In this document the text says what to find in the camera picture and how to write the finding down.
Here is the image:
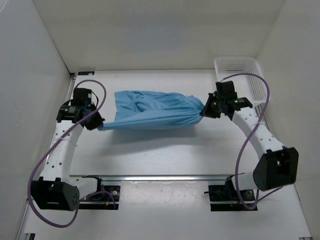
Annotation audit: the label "light blue shorts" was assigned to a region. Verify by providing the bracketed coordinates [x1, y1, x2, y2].
[98, 90, 205, 131]

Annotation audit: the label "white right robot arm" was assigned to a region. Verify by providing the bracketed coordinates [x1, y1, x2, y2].
[200, 93, 299, 200]

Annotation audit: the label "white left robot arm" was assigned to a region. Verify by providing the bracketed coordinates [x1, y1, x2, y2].
[30, 110, 105, 211]

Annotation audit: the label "white plastic mesh basket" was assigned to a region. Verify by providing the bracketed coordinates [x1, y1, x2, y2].
[214, 56, 267, 107]

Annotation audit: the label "blue label sticker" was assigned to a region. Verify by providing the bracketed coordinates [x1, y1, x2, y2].
[77, 71, 95, 76]

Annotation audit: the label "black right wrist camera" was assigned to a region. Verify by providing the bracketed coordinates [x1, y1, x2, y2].
[216, 81, 238, 101]

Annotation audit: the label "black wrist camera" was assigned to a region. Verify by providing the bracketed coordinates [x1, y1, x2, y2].
[71, 87, 93, 107]
[216, 81, 238, 101]

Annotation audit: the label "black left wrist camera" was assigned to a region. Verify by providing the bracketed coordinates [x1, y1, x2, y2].
[71, 87, 93, 107]

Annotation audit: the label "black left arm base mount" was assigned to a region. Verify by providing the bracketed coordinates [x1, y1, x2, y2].
[73, 175, 121, 211]

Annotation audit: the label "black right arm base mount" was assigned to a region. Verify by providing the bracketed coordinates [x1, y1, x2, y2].
[203, 176, 250, 212]

